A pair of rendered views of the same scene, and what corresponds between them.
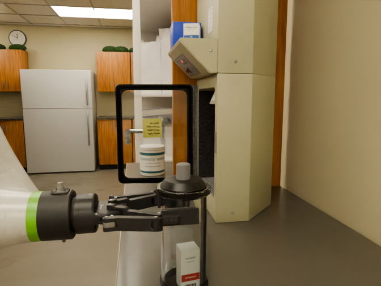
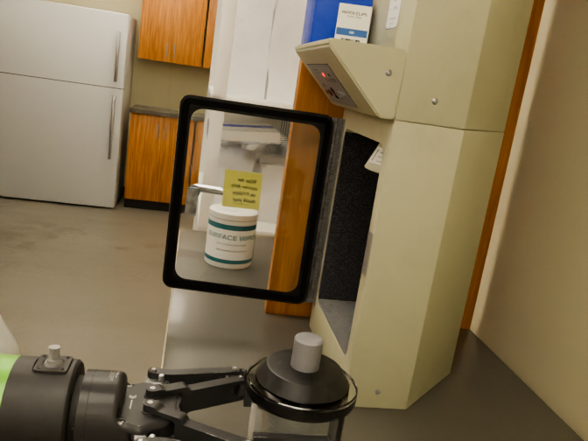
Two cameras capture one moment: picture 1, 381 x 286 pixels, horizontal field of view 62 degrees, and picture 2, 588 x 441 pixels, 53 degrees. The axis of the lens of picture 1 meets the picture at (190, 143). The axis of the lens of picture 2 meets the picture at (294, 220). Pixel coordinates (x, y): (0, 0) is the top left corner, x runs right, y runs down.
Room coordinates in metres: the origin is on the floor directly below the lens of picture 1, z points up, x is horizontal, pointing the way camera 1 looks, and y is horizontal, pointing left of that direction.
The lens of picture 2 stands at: (0.08, 0.05, 1.44)
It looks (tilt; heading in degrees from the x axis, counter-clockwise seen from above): 13 degrees down; 0
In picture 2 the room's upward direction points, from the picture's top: 9 degrees clockwise
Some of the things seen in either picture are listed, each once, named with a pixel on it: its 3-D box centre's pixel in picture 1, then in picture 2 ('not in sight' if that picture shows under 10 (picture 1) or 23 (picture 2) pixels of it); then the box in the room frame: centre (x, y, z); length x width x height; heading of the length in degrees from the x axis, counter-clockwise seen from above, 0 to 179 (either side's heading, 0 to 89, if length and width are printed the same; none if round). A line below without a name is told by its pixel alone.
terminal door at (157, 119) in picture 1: (155, 134); (246, 203); (1.27, 0.14, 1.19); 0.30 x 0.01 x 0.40; 93
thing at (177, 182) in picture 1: (183, 180); (304, 368); (0.61, 0.01, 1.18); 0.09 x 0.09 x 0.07
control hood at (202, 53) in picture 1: (189, 61); (338, 78); (1.12, 0.00, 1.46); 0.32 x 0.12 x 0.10; 10
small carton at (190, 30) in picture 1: (191, 34); (353, 26); (1.07, -0.01, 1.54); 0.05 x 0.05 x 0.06; 84
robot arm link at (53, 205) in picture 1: (60, 212); (48, 404); (0.57, 0.24, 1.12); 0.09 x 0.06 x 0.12; 9
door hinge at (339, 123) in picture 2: (195, 134); (325, 214); (1.27, -0.02, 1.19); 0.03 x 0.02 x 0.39; 10
